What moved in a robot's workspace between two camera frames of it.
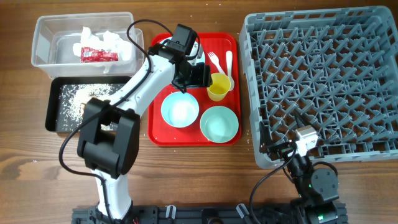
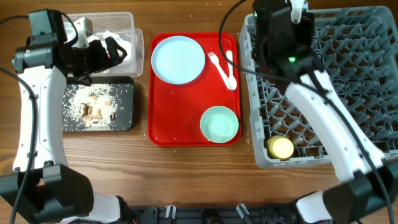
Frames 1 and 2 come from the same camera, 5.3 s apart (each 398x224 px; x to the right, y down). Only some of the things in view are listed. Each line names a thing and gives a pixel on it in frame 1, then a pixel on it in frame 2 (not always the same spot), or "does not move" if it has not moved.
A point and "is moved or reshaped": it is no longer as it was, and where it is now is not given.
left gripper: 203,78 → 101,60
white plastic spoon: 229,58 does not move
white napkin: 109,42 does not move
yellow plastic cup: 220,85 is moved or reshaped
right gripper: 280,150 → 305,28
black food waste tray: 68,96 does not move
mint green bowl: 219,124 does not move
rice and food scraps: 72,100 does not move
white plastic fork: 215,61 does not move
